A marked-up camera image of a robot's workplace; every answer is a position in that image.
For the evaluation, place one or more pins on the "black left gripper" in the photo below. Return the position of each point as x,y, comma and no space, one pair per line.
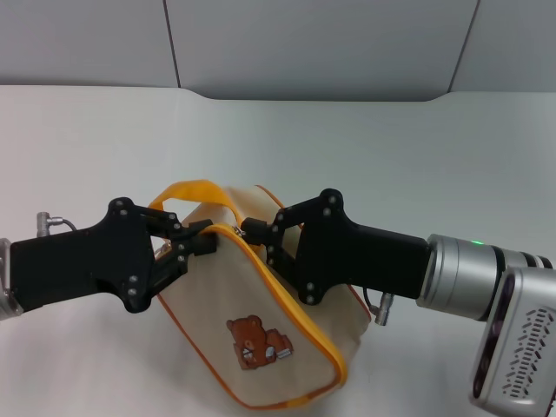
82,265

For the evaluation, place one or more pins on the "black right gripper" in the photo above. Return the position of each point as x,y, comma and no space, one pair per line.
352,256

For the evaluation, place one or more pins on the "silver zipper pull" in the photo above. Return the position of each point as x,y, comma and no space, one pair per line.
240,231

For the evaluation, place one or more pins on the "beige bear food bag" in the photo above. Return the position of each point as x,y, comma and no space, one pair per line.
208,304

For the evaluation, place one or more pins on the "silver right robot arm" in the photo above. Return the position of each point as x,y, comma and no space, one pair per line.
460,273

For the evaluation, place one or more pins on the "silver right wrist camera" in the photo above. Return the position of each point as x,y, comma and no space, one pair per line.
517,343

